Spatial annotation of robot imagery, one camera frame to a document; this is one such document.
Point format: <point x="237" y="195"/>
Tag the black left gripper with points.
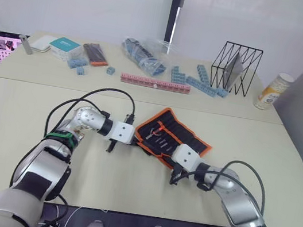
<point x="111" y="147"/>

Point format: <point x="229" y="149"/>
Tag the black tool roll orange trim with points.
<point x="186" y="134"/>

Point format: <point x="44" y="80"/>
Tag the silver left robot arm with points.
<point x="44" y="165"/>

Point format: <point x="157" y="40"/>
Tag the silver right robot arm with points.
<point x="238" y="201"/>

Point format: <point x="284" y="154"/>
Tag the pink terminal block strip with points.
<point x="145" y="81"/>

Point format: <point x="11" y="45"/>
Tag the single small blue terminal block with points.
<point x="111" y="70"/>

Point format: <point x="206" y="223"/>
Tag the small blue terminal block pair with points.
<point x="81" y="71"/>

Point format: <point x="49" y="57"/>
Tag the blue terminal block cluster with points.
<point x="77" y="62"/>

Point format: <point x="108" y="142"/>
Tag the black pack with orange end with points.
<point x="94" y="54"/>

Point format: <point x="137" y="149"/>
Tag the clear bag of blue parts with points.
<point x="149" y="57"/>

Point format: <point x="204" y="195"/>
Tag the stacked blue terminal blocks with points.
<point x="178" y="75"/>

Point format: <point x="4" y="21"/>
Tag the long blue terminal strip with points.
<point x="202" y="87"/>

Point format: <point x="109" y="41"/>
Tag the white box teal lid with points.
<point x="65" y="48"/>

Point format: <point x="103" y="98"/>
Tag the short blue terminal strip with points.
<point x="203" y="74"/>

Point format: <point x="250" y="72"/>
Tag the white flat device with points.
<point x="41" y="44"/>

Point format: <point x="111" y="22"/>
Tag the silver rectangular bar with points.
<point x="25" y="44"/>

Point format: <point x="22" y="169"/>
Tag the grey sheet in rack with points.
<point x="234" y="72"/>

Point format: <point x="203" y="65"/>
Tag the black window pillar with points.
<point x="174" y="12"/>

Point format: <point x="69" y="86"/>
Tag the yellow white cylindrical container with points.
<point x="273" y="91"/>

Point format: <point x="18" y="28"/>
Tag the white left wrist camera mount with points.
<point x="121" y="132"/>

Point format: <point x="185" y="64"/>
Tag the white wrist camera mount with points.
<point x="121" y="132"/>
<point x="186" y="157"/>

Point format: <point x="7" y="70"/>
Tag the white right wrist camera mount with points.
<point x="186" y="157"/>

